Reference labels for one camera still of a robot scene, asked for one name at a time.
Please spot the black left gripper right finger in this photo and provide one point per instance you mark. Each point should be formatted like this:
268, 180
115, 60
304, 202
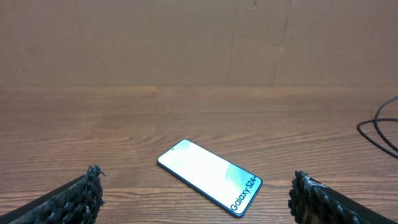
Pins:
313, 202

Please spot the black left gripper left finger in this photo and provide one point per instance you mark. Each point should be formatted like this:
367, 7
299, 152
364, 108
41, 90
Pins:
78, 201

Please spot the Galaxy smartphone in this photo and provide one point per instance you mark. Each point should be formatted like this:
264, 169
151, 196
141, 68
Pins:
227, 185

